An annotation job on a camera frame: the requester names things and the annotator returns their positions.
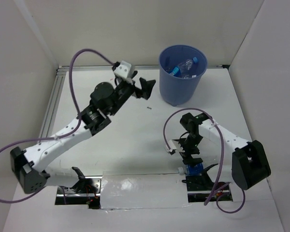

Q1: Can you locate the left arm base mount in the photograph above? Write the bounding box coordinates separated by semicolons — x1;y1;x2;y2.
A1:
55;176;102;209

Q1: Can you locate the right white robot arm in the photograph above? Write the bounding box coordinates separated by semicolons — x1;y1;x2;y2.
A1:
171;113;271;190

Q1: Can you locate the crushed blue label bottle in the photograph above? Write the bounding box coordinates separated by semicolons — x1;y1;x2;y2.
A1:
177;163;203;176

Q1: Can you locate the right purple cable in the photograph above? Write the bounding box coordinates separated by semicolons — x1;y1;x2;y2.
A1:
163;107;246;214

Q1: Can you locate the small clear bottle white cap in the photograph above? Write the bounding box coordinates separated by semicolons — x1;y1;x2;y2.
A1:
181;73;199;79

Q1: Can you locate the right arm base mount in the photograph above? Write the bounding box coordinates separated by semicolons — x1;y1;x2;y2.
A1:
181;164;233;203

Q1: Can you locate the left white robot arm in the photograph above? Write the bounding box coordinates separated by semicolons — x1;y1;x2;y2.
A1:
10;78;156;194

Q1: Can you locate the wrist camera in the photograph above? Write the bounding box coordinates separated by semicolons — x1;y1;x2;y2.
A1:
165;140;181;155
112;60;135;80

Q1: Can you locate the purple cable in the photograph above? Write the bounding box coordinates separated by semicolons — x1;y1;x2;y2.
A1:
163;107;246;214
0;48;119;206

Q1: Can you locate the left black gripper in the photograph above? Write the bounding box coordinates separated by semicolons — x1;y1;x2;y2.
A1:
109;71;156;116

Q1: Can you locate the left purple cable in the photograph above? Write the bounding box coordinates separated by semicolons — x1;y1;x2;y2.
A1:
0;48;119;206

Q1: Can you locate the blue label water bottle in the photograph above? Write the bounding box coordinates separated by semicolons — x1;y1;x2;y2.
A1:
169;57;198;78

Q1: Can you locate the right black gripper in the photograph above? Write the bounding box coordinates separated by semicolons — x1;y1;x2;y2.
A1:
176;133;203;168

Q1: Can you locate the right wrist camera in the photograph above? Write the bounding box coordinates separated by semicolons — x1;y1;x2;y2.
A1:
165;140;181;155

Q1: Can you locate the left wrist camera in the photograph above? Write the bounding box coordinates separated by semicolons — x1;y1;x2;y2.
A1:
112;60;135;80

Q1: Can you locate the blue plastic bin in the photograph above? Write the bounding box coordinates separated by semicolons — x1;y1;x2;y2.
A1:
158;44;208;106

